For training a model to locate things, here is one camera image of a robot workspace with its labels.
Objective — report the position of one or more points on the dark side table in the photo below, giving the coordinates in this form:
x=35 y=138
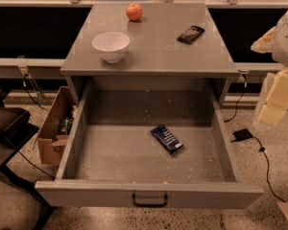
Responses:
x=6 y=154

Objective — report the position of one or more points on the dark snack bar on counter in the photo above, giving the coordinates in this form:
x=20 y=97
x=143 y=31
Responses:
x=191 y=34

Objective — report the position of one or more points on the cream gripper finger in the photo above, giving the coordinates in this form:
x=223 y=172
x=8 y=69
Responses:
x=276 y=103

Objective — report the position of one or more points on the blue rxbar blueberry bar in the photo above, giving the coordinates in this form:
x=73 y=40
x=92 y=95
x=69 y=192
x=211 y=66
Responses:
x=166 y=139

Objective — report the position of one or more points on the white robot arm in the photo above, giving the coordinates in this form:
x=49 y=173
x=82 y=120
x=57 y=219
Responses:
x=275 y=41

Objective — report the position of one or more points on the grey open top drawer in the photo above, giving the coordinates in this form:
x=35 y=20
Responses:
x=111 y=153

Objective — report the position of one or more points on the white bowl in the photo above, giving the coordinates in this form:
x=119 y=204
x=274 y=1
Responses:
x=111 y=46

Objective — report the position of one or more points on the grey cabinet counter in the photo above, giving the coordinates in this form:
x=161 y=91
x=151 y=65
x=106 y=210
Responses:
x=154 y=49

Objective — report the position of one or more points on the black drawer handle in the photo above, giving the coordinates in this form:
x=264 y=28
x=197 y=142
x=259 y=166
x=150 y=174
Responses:
x=145 y=201

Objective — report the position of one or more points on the cardboard box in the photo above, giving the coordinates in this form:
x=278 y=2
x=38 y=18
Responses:
x=61 y=108

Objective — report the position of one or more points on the black power adapter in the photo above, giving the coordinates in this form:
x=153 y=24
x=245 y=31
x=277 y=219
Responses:
x=242 y=134

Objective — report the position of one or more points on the red apple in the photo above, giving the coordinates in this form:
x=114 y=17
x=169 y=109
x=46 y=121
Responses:
x=134 y=11

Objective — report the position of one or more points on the green can in box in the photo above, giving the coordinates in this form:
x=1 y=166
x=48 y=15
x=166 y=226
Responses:
x=65 y=126

